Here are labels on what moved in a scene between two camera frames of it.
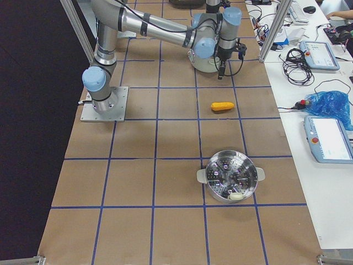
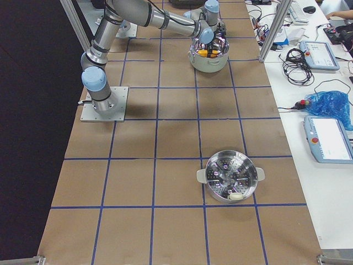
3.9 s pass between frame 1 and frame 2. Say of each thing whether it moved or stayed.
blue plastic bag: stayed
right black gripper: moved
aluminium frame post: stayed
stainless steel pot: stayed
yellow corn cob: moved
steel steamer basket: stayed
